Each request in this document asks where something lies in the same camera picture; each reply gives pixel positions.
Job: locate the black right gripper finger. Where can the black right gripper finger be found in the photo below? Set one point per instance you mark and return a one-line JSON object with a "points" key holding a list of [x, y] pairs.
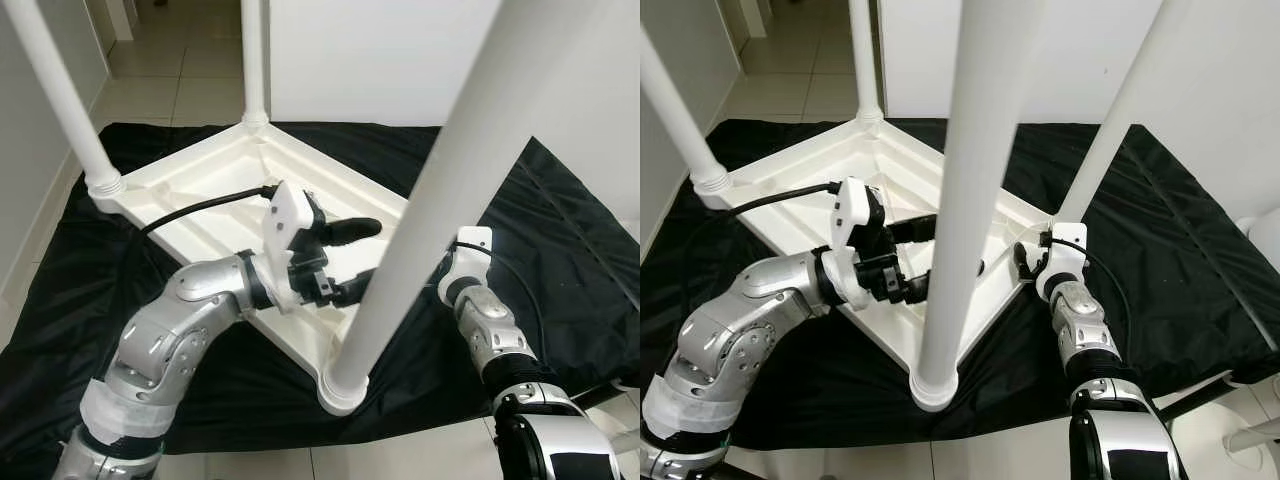
{"points": [[1022, 260]]}

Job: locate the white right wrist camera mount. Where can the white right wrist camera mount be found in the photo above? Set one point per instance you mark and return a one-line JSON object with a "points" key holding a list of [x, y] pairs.
{"points": [[470, 250], [1065, 255]]}

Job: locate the white plastic children table top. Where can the white plastic children table top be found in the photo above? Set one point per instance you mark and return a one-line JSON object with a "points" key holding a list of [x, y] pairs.
{"points": [[190, 195], [795, 205]]}

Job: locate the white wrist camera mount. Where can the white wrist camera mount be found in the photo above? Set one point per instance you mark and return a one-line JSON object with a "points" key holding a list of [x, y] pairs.
{"points": [[285, 215], [470, 250], [850, 210], [1065, 255]]}

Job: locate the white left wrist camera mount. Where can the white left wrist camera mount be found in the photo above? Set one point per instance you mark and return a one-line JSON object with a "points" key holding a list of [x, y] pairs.
{"points": [[285, 215], [850, 210]]}

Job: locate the black metal table leg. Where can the black metal table leg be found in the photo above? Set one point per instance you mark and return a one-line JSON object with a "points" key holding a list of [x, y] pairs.
{"points": [[1200, 395], [600, 395]]}

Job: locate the black fabric table cover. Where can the black fabric table cover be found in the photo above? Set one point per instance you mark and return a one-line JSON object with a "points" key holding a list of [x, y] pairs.
{"points": [[1180, 300], [560, 300]]}

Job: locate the white standing fan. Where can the white standing fan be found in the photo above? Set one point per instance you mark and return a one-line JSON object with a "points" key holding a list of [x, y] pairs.
{"points": [[1250, 440]]}

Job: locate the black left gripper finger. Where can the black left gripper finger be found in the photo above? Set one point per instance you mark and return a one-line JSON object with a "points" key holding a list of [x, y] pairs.
{"points": [[348, 231], [915, 228], [356, 288], [918, 288]]}

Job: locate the white domed appliance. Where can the white domed appliance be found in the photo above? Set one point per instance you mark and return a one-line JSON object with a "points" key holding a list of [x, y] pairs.
{"points": [[1265, 225]]}

